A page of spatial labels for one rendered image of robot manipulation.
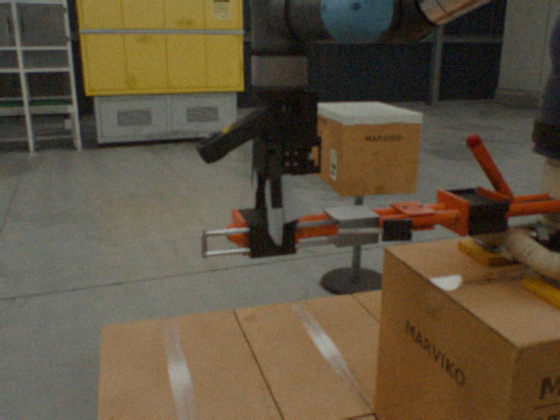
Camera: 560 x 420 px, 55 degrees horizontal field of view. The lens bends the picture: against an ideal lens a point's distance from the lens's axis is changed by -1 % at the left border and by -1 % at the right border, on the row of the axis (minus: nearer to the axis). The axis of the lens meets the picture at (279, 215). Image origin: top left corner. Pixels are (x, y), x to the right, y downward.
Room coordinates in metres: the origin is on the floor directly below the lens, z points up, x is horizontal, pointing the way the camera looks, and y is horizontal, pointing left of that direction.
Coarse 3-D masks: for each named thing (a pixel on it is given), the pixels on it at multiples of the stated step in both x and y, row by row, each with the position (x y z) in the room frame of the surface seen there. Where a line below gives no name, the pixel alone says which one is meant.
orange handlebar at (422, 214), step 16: (384, 208) 0.84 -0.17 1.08; (400, 208) 0.82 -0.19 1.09; (416, 208) 0.82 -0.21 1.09; (432, 208) 0.85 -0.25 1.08; (512, 208) 0.85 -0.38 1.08; (528, 208) 0.86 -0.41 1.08; (544, 208) 0.86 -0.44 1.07; (416, 224) 0.80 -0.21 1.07; (432, 224) 0.81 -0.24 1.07; (240, 240) 0.73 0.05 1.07
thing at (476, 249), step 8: (464, 240) 1.02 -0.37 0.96; (472, 240) 1.02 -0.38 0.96; (480, 240) 1.00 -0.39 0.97; (464, 248) 1.00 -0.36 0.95; (472, 248) 0.98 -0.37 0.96; (480, 248) 0.97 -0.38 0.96; (488, 248) 0.97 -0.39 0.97; (496, 248) 0.96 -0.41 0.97; (504, 248) 0.96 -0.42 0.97; (472, 256) 0.97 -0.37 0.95; (480, 256) 0.95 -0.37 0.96; (488, 256) 0.93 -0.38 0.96; (496, 256) 0.94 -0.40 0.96; (488, 264) 0.93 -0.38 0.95; (496, 264) 0.93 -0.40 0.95; (504, 264) 0.94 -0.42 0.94
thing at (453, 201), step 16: (448, 192) 0.86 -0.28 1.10; (464, 192) 0.90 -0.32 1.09; (480, 192) 0.90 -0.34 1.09; (496, 192) 0.86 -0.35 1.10; (448, 208) 0.85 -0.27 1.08; (464, 208) 0.81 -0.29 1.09; (480, 208) 0.81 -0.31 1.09; (496, 208) 0.82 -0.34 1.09; (448, 224) 0.85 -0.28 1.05; (464, 224) 0.81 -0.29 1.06; (480, 224) 0.81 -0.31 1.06; (496, 224) 0.82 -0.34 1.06
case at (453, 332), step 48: (384, 288) 1.02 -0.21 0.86; (432, 288) 0.86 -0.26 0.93; (480, 288) 0.84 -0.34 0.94; (384, 336) 1.01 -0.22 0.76; (432, 336) 0.85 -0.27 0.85; (480, 336) 0.73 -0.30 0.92; (528, 336) 0.68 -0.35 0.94; (384, 384) 1.00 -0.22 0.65; (432, 384) 0.83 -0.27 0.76; (480, 384) 0.71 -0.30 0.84; (528, 384) 0.66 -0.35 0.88
